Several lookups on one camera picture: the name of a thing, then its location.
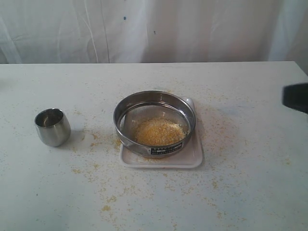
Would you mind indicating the white backdrop curtain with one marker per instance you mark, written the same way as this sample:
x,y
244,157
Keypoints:
x,y
136,31

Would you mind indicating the yellow and white grain mix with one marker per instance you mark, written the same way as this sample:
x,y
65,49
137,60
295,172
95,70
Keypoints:
x,y
159,132

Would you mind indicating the round steel mesh sieve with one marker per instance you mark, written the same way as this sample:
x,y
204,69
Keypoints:
x,y
140,106

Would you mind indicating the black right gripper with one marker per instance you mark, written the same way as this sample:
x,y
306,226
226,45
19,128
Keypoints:
x,y
296,97

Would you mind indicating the white square plastic tray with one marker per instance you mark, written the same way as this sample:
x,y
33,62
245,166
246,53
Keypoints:
x,y
190,156

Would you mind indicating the stainless steel cup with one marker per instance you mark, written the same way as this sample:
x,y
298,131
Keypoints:
x,y
53,127

